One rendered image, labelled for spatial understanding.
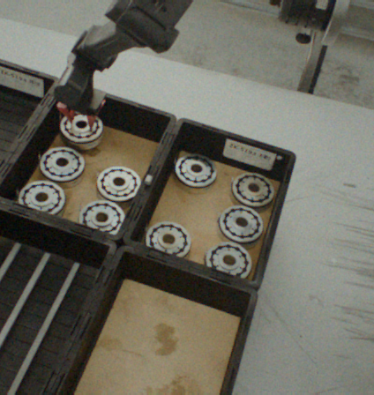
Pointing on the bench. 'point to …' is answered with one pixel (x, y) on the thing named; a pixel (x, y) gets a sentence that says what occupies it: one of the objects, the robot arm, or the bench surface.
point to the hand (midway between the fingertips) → (81, 122)
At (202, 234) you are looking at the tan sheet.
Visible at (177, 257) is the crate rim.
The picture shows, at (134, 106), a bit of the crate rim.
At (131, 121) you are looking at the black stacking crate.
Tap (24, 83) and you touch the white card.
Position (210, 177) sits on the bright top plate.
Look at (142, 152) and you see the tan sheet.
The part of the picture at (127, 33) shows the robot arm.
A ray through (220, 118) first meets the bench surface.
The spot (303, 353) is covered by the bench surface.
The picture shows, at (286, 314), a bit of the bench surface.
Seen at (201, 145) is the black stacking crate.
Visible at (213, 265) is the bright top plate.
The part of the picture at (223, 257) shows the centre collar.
